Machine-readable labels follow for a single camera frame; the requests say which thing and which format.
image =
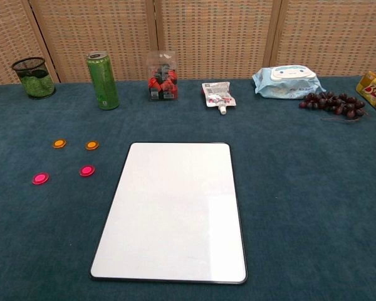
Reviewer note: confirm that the dark red grape bunch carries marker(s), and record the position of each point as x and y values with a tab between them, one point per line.
338	105

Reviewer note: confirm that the pink button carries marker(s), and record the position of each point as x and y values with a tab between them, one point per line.
87	170
40	178

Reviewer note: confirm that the white spouted drink pouch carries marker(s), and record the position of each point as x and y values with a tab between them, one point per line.
217	94

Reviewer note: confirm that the blue felt table cloth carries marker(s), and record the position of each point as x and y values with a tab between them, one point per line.
300	188

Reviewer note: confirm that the white rectangular board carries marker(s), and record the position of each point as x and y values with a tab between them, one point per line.
175	213

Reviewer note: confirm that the clear box of red blocks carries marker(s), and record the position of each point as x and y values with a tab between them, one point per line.
163	84

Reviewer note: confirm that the light blue wet wipes pack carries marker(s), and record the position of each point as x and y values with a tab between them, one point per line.
285	81

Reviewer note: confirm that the green drink can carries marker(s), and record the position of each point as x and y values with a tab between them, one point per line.
105	84

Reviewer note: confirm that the orange button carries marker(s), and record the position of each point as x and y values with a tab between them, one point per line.
59	143
91	145

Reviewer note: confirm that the woven bamboo folding screen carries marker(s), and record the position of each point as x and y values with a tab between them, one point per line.
206	31

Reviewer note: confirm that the black mesh pen holder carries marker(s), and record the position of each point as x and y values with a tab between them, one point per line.
37	84

